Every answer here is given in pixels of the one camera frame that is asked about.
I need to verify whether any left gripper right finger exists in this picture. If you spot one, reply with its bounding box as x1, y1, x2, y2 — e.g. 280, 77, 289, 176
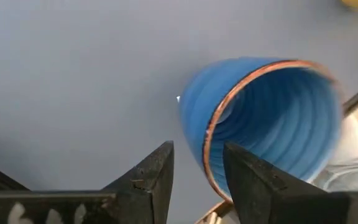
223, 141, 358, 224

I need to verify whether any blue ribbed mug copper rim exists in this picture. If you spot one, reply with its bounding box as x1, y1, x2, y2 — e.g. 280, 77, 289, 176
178, 57, 344, 203

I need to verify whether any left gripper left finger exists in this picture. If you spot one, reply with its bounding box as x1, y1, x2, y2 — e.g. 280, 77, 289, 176
0, 140, 175, 224

